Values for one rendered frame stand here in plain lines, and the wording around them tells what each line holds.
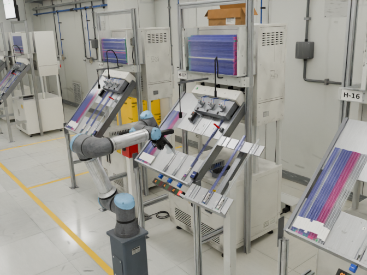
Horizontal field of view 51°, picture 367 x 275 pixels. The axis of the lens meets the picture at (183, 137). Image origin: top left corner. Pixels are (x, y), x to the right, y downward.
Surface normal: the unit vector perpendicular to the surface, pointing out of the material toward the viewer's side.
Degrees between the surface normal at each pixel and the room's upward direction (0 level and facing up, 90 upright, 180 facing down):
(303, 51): 90
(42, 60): 90
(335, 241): 44
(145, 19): 90
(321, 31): 90
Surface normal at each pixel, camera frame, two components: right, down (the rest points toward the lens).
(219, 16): -0.75, 0.04
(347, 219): -0.57, -0.54
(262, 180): 0.62, 0.20
